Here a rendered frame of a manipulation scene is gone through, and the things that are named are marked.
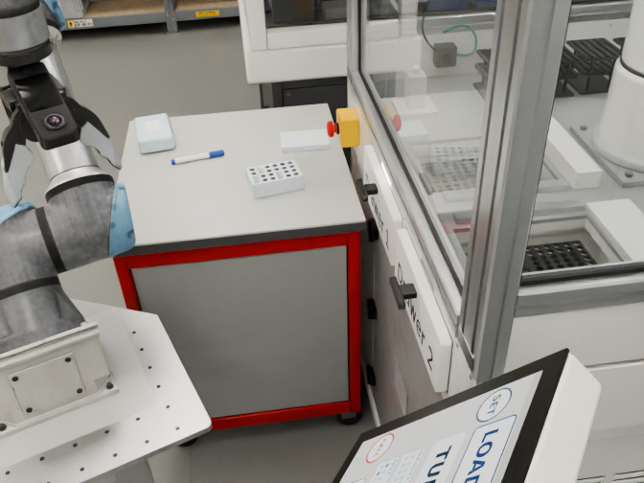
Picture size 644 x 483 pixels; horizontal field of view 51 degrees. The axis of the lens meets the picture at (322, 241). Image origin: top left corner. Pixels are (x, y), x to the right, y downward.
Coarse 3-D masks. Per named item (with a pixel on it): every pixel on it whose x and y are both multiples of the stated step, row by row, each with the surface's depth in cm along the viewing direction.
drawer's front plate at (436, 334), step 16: (400, 240) 118; (400, 256) 119; (416, 256) 113; (400, 272) 121; (416, 272) 110; (416, 288) 109; (416, 304) 110; (432, 304) 103; (416, 320) 111; (432, 320) 101; (416, 336) 113; (432, 336) 101; (448, 336) 98; (432, 352) 102; (448, 352) 98; (432, 368) 103; (448, 368) 100; (432, 384) 105
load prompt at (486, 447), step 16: (512, 416) 56; (480, 432) 58; (496, 432) 56; (480, 448) 56; (496, 448) 54; (464, 464) 56; (480, 464) 54; (496, 464) 52; (464, 480) 54; (480, 480) 52
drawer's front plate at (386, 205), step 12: (372, 156) 140; (372, 168) 138; (372, 180) 139; (384, 180) 133; (384, 192) 129; (384, 204) 128; (396, 204) 126; (384, 216) 130; (396, 216) 123; (384, 228) 131; (396, 228) 123; (384, 240) 132
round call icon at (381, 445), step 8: (392, 432) 73; (376, 440) 75; (384, 440) 73; (392, 440) 72; (376, 448) 73; (384, 448) 71; (368, 456) 73; (376, 456) 72; (384, 456) 70; (368, 464) 71
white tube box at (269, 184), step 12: (252, 168) 164; (264, 168) 164; (276, 168) 164; (288, 168) 163; (252, 180) 159; (264, 180) 160; (276, 180) 159; (288, 180) 160; (300, 180) 161; (252, 192) 160; (264, 192) 160; (276, 192) 161
